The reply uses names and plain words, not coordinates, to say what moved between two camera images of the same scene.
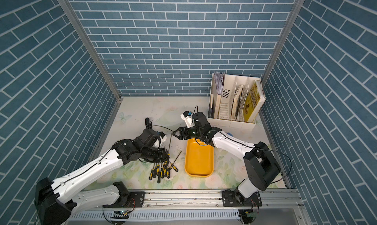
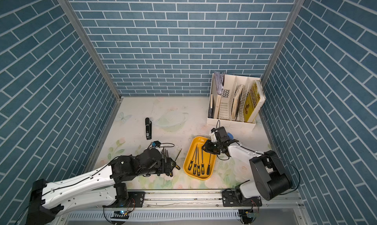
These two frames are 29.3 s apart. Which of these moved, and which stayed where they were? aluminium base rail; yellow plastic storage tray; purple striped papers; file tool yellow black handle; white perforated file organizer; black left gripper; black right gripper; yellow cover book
Moved: file tool yellow black handle; black left gripper; black right gripper
Stayed: aluminium base rail; purple striped papers; white perforated file organizer; yellow cover book; yellow plastic storage tray
